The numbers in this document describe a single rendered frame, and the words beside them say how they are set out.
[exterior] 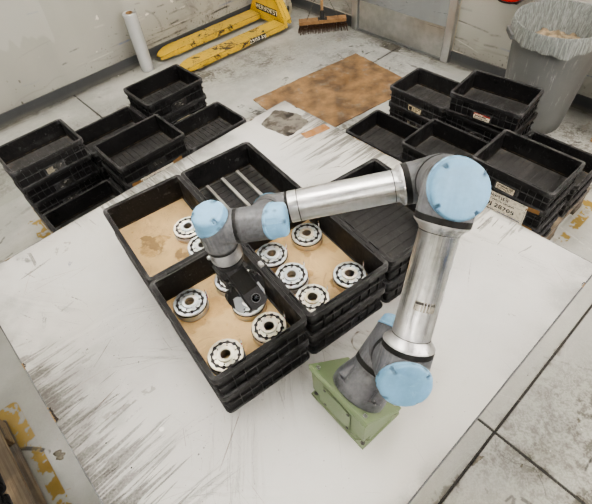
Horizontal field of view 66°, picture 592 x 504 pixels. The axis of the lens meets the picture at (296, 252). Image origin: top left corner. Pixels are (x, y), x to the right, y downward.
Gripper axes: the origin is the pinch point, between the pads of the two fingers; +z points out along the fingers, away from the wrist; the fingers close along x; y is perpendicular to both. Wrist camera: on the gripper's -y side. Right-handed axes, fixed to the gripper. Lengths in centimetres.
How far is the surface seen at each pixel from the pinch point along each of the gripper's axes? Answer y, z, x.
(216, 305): 18.1, 16.7, 6.4
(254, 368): -7.7, 14.5, 8.4
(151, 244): 55, 16, 12
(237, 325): 7.9, 16.8, 5.0
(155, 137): 165, 55, -24
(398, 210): 13, 24, -64
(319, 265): 10.5, 20.2, -27.6
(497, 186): 16, 64, -132
